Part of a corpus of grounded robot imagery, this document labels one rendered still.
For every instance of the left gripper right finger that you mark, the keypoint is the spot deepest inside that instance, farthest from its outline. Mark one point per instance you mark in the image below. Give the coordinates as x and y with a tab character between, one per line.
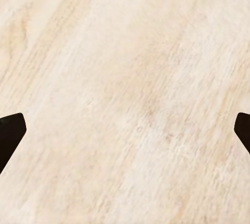
242	129

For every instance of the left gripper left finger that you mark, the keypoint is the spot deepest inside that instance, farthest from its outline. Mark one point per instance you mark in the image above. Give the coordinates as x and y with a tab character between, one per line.
12	130

